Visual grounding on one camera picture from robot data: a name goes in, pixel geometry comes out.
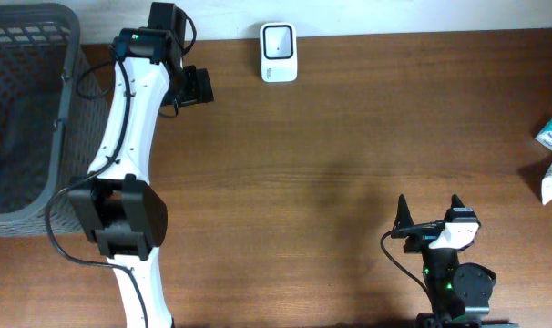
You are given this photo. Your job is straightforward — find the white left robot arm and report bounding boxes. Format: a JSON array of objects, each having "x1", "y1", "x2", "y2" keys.
[{"x1": 66, "y1": 2, "x2": 214, "y2": 327}]

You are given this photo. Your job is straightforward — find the grey plastic mesh basket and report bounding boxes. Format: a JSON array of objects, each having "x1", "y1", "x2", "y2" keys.
[{"x1": 0, "y1": 4, "x2": 108, "y2": 237}]

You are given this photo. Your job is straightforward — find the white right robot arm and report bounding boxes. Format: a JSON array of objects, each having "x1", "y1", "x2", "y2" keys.
[{"x1": 380, "y1": 195, "x2": 516, "y2": 328}]

